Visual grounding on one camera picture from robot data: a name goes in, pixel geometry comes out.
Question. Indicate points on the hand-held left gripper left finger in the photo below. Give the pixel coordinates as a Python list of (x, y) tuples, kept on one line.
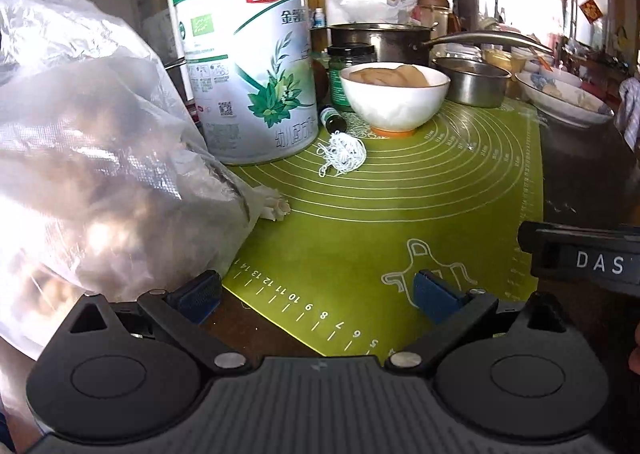
[(200, 295)]

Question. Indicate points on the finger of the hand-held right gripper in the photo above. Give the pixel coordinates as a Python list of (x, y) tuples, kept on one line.
[(528, 235)]

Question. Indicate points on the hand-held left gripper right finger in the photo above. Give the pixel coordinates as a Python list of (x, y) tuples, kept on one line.
[(435, 296)]

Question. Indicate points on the white bowl with orange base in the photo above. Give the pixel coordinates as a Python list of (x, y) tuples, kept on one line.
[(395, 103)]

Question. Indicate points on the round steel bowl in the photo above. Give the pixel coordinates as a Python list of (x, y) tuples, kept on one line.
[(475, 86)]

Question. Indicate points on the small white bowl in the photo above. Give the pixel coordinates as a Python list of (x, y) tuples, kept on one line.
[(542, 64)]

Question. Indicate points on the green silicone baking mat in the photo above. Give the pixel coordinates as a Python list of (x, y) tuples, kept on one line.
[(375, 224)]

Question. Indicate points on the pale garlic piece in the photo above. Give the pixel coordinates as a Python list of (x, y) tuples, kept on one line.
[(277, 206)]

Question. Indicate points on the blue patterned white plate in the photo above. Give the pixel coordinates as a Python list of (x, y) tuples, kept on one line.
[(560, 106)]

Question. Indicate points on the blue plaid cloth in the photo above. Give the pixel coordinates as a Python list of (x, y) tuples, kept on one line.
[(629, 108)]

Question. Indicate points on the clear plastic bag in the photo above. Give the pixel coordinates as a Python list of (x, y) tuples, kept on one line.
[(100, 158)]

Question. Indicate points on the yellow plastic container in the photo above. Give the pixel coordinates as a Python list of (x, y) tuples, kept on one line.
[(497, 57)]

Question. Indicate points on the small dark green bottle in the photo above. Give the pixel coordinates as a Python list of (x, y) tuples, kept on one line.
[(337, 119)]

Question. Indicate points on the white green milk powder can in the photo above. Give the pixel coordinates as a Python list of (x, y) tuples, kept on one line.
[(240, 83)]

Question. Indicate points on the red paper decoration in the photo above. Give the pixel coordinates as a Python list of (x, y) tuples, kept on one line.
[(590, 9)]

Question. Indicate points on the reddish brown fruit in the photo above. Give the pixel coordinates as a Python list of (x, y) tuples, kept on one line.
[(321, 81)]

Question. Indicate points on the green glass jar black lid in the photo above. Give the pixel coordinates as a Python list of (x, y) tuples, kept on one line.
[(345, 68)]

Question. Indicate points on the brown baby bottle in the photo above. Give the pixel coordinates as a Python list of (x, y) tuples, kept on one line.
[(432, 1)]

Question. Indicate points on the white plastic bag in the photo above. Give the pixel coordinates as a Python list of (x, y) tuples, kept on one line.
[(360, 3)]

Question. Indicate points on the small white pill bottle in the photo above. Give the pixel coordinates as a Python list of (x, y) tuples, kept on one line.
[(318, 17)]

